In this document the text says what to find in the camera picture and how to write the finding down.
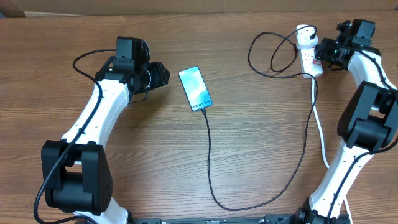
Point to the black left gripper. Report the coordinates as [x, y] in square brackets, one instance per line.
[159, 73]

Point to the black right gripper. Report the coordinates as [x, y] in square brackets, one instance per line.
[322, 52]

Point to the black smartphone lit screen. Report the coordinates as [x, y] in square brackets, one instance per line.
[195, 88]

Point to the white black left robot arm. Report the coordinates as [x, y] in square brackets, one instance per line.
[76, 174]

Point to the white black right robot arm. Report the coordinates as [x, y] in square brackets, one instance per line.
[366, 127]

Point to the white power strip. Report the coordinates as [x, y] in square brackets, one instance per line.
[311, 67]

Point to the brown cardboard backdrop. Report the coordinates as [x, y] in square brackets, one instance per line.
[24, 8]

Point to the white usb wall charger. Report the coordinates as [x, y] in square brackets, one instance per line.
[304, 40]

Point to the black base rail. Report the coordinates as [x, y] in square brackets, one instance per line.
[267, 219]

